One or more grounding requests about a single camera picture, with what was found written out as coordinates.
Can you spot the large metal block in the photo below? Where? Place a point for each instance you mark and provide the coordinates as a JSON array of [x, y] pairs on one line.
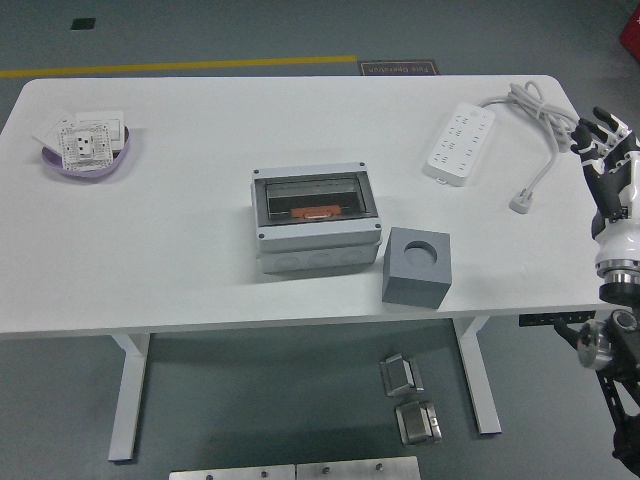
[[417, 424]]

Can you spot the black table control panel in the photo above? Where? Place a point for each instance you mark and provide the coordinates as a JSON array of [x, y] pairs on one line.
[[540, 319]]

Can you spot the long metal plate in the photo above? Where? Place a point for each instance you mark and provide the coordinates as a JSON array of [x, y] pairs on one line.
[[230, 473]]

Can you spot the metal plate with screws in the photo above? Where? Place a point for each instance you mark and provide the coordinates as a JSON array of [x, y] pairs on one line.
[[355, 470]]

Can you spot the white blank plate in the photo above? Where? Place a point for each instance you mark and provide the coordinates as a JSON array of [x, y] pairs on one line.
[[50, 130]]

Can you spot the small metal block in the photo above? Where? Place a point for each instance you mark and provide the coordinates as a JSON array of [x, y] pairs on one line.
[[400, 375]]

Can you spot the purple bowl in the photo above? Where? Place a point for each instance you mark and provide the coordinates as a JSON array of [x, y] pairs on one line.
[[90, 172]]

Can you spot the orange cylinder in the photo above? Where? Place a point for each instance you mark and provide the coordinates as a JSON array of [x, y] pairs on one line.
[[305, 212]]

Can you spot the white table leg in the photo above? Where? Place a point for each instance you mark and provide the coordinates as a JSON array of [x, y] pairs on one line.
[[127, 400], [477, 380]]

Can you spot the white switch plate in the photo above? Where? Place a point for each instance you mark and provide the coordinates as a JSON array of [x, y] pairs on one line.
[[107, 117]]

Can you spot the grey cube with round hole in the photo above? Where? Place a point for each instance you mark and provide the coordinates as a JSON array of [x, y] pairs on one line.
[[410, 290]]

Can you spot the grey enclosure box with flap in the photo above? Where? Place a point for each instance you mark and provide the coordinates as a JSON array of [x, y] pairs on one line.
[[320, 240]]

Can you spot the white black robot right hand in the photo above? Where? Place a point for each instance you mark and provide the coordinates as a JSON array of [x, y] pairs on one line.
[[617, 180]]

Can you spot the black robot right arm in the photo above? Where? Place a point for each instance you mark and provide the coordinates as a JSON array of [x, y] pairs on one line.
[[620, 295]]

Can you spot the white socket panel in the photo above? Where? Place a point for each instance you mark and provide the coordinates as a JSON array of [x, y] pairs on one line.
[[85, 145]]

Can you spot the white power strip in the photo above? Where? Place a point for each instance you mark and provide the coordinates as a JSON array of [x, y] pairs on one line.
[[460, 145]]

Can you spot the red object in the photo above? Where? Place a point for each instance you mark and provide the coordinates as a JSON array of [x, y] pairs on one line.
[[631, 35]]

